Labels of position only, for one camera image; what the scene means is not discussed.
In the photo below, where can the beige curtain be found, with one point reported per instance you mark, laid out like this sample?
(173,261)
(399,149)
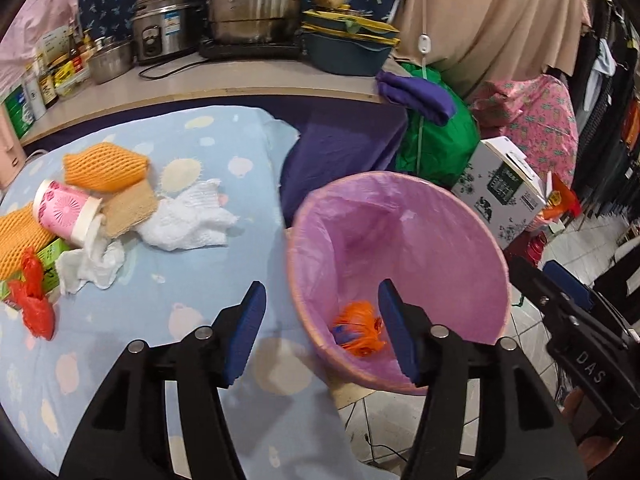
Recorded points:
(500,10)

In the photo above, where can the pink printed cloth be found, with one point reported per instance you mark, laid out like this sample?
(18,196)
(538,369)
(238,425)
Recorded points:
(530,110)

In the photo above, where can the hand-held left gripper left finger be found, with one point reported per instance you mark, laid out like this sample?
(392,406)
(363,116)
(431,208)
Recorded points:
(247,330)

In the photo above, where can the green plastic bag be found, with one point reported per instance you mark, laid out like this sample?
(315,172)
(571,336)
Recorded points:
(440,145)

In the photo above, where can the pink paper cup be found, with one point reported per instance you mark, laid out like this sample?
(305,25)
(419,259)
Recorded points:
(62,210)

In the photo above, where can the green can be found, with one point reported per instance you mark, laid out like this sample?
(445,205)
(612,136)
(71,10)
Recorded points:
(15,110)

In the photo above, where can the orange packet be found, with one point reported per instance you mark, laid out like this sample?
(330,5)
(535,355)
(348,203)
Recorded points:
(562,202)

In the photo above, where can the pink electric kettle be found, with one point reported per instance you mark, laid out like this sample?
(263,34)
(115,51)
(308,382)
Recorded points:
(7,150)

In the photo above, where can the steel bowl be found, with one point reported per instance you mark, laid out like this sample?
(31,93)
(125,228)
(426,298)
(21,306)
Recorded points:
(110,60)

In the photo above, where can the purple folded cloth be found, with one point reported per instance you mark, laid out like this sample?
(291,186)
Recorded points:
(415,92)

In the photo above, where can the steel steamer pot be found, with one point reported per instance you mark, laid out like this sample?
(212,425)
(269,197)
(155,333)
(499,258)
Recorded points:
(255,0)

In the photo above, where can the white tissue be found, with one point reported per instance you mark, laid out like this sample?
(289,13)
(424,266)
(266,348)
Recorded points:
(90,265)

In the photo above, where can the orange plastic bag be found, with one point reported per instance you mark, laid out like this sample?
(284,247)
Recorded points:
(360,330)

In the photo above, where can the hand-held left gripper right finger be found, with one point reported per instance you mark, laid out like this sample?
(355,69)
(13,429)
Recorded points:
(397,330)

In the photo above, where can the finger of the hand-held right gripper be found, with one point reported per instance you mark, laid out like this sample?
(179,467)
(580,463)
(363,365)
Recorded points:
(525,280)
(567,280)

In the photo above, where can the yellow rimmed blue dish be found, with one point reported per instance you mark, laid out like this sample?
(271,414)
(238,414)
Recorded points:
(350,25)

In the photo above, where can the pink lined trash bin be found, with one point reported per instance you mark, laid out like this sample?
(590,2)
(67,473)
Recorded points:
(400,240)

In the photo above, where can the blue plastic basin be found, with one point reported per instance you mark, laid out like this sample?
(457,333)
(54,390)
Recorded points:
(345,52)

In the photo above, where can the black induction cooktop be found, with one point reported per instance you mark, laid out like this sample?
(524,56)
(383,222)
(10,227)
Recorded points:
(250,50)

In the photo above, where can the row of condiment bottles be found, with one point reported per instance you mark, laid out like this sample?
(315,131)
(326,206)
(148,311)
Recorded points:
(55,70)

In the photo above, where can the hanging dark clothes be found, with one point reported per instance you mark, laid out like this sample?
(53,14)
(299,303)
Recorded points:
(610,85)

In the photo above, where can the steel rice cooker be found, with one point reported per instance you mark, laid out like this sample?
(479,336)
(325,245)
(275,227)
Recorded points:
(160,25)

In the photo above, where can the green cardboard box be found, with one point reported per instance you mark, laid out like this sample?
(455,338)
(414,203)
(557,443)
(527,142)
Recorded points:
(50,260)

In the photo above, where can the orange foam fruit net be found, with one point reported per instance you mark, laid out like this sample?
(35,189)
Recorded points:
(105,165)
(20,240)

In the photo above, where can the white printed cardboard box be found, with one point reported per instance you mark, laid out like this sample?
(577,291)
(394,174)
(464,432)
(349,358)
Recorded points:
(500,190)

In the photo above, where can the light blue dotted blanket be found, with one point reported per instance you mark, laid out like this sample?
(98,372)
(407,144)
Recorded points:
(150,310)

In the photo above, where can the pink dotted curtain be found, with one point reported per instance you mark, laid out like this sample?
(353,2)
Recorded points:
(30,20)

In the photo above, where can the white foam net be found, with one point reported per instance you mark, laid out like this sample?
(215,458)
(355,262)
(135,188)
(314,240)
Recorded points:
(190,220)

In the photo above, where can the purple table cloth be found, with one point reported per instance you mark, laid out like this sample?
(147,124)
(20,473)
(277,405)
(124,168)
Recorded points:
(340,145)

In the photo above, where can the red plastic bag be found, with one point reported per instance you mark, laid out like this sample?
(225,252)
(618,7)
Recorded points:
(32,295)

